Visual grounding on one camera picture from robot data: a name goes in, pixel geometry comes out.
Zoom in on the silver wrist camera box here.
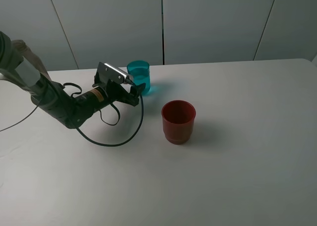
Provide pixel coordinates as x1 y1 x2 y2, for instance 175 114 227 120
95 62 133 85

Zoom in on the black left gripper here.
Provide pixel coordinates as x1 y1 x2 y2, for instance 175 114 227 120
93 81 146 107

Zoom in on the teal translucent plastic cup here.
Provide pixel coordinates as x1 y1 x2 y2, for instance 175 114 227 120
127 60 151 95

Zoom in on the red plastic cup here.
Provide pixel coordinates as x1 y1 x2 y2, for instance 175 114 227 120
161 100 196 145

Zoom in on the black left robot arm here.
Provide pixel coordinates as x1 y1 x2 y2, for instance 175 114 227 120
0 33 146 129

